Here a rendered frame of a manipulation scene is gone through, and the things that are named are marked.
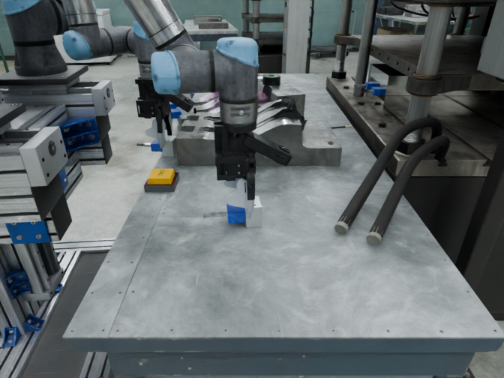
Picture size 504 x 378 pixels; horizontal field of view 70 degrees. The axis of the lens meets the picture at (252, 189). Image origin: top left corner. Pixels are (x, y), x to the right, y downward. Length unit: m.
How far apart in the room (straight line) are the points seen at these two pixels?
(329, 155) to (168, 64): 0.62
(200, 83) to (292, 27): 4.81
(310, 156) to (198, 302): 0.62
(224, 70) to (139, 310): 0.44
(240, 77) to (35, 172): 0.48
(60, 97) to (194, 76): 0.75
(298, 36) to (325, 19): 3.35
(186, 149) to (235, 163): 0.40
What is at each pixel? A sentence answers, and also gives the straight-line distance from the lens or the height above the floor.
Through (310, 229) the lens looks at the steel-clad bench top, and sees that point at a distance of 0.83.
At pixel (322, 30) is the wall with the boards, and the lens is 8.80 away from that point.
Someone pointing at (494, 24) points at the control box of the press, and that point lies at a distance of 1.23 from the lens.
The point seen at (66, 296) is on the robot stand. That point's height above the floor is 0.21.
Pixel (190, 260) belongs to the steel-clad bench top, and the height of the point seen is 0.80.
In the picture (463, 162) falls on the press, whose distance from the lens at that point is 1.38.
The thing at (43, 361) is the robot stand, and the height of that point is 0.21.
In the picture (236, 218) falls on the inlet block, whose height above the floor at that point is 0.83.
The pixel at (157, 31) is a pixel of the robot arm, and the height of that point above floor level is 1.20.
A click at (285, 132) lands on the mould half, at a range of 1.08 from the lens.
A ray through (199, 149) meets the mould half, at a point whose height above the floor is 0.85.
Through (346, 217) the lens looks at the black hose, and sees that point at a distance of 0.83.
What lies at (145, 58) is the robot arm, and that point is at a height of 1.10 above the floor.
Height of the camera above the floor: 1.28
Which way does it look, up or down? 29 degrees down
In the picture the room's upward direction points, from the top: straight up
